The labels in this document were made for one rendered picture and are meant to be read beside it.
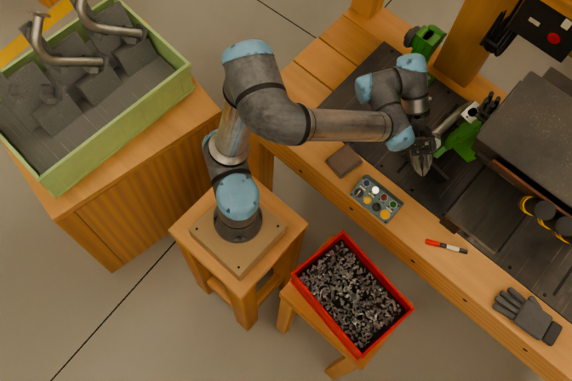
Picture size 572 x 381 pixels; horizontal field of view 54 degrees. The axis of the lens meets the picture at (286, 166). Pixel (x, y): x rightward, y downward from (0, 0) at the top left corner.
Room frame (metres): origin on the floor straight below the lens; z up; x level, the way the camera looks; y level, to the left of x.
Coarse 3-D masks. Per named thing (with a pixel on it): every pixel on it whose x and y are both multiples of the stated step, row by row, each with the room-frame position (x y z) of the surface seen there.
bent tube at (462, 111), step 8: (464, 104) 0.90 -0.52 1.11; (472, 104) 0.84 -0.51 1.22; (456, 112) 0.89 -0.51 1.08; (464, 112) 0.82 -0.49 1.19; (472, 112) 0.85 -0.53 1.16; (448, 120) 0.87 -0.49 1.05; (456, 120) 0.87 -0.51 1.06; (472, 120) 0.80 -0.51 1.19; (440, 128) 0.85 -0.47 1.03; (448, 128) 0.85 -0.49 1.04
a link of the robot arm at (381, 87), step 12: (384, 72) 0.83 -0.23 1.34; (396, 72) 0.83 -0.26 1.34; (360, 84) 0.79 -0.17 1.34; (372, 84) 0.79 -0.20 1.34; (384, 84) 0.79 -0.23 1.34; (396, 84) 0.80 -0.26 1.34; (360, 96) 0.77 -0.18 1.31; (372, 96) 0.77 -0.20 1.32; (384, 96) 0.76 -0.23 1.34; (396, 96) 0.77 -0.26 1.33; (372, 108) 0.74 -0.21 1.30
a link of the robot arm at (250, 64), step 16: (240, 48) 0.71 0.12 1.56; (256, 48) 0.71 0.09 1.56; (224, 64) 0.69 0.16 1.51; (240, 64) 0.67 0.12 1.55; (256, 64) 0.67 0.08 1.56; (272, 64) 0.69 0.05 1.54; (224, 80) 0.68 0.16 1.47; (240, 80) 0.64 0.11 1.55; (256, 80) 0.63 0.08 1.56; (272, 80) 0.64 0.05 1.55; (224, 96) 0.65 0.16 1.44; (240, 96) 0.60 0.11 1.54; (224, 112) 0.66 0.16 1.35; (224, 128) 0.64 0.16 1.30; (240, 128) 0.63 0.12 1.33; (208, 144) 0.68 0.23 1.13; (224, 144) 0.63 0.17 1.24; (240, 144) 0.63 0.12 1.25; (208, 160) 0.63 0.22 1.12; (224, 160) 0.61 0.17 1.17; (240, 160) 0.62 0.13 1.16
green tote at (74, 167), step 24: (120, 0) 1.28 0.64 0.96; (72, 24) 1.16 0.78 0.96; (144, 24) 1.19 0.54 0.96; (168, 48) 1.11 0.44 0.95; (144, 96) 0.90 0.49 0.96; (168, 96) 0.96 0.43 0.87; (120, 120) 0.82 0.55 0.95; (144, 120) 0.88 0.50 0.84; (96, 144) 0.74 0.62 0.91; (120, 144) 0.79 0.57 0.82; (72, 168) 0.66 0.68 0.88
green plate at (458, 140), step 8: (456, 128) 0.83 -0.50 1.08; (464, 128) 0.79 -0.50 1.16; (472, 128) 0.75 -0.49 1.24; (456, 136) 0.76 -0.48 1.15; (464, 136) 0.73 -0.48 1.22; (472, 136) 0.73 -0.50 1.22; (448, 144) 0.75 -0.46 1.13; (456, 144) 0.73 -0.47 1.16; (464, 144) 0.73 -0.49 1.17; (464, 152) 0.73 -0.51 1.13; (472, 152) 0.71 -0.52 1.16; (472, 160) 0.71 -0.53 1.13
